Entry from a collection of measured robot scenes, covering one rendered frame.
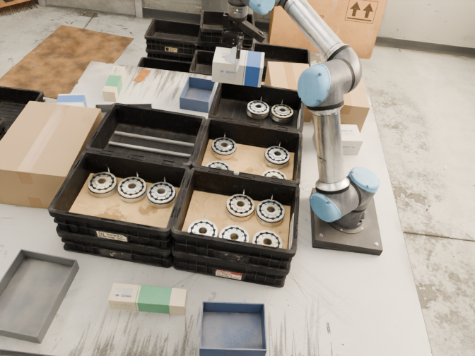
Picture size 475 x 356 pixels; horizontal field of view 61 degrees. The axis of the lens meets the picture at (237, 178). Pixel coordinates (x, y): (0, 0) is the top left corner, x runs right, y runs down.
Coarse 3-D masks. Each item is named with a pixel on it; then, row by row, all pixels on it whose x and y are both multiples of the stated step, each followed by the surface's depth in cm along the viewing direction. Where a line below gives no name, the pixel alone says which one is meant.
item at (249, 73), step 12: (216, 48) 167; (228, 48) 167; (216, 60) 160; (240, 60) 162; (252, 60) 162; (216, 72) 162; (228, 72) 162; (240, 72) 161; (252, 72) 161; (240, 84) 165; (252, 84) 165
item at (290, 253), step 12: (192, 168) 147; (252, 180) 146; (264, 180) 146; (180, 204) 135; (192, 240) 128; (204, 240) 127; (216, 240) 126; (228, 240) 127; (264, 252) 127; (276, 252) 126; (288, 252) 125
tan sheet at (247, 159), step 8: (208, 144) 171; (240, 144) 173; (208, 152) 168; (240, 152) 170; (248, 152) 170; (256, 152) 171; (264, 152) 171; (288, 152) 172; (208, 160) 165; (216, 160) 165; (224, 160) 165; (232, 160) 166; (240, 160) 166; (248, 160) 167; (256, 160) 167; (232, 168) 163; (240, 168) 163; (248, 168) 164; (256, 168) 164; (264, 168) 164; (272, 168) 165; (288, 168) 166; (288, 176) 162
